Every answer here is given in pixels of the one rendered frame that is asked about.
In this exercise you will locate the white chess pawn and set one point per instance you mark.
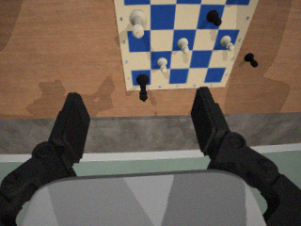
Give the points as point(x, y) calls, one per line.
point(225, 41)
point(182, 43)
point(162, 63)

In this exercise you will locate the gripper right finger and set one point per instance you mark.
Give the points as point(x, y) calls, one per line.
point(228, 151)

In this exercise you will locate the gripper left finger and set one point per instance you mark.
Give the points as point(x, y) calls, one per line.
point(51, 160)

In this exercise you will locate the blue and cream chessboard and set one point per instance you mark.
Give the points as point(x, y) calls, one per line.
point(207, 63)

